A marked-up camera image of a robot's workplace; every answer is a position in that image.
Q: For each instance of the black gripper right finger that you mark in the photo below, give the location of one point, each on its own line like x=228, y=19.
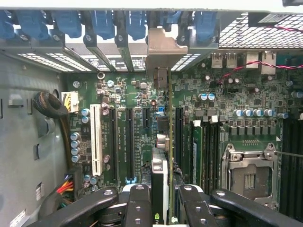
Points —
x=196, y=210

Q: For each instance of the blue card retention clip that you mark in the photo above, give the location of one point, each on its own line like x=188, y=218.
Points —
x=33, y=23
x=103, y=23
x=67, y=23
x=174, y=17
x=204, y=26
x=6, y=28
x=136, y=24

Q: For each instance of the green RAM stick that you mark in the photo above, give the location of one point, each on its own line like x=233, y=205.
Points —
x=196, y=151

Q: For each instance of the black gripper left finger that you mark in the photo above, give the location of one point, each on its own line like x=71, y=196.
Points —
x=138, y=208

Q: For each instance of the metal CPU socket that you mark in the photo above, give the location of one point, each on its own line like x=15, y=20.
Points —
x=248, y=179

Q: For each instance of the green motherboard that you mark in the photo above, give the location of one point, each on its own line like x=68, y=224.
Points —
x=123, y=99

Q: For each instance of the long black expansion slot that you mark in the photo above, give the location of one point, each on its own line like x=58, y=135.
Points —
x=129, y=142
x=113, y=142

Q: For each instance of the black open PC case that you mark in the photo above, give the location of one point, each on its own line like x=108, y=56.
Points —
x=28, y=142

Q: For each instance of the white expansion slot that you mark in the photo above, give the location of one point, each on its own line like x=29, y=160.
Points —
x=96, y=142

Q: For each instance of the short black expansion slot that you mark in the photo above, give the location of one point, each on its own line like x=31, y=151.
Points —
x=146, y=118

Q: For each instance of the white power connector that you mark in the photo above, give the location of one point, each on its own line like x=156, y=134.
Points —
x=71, y=101

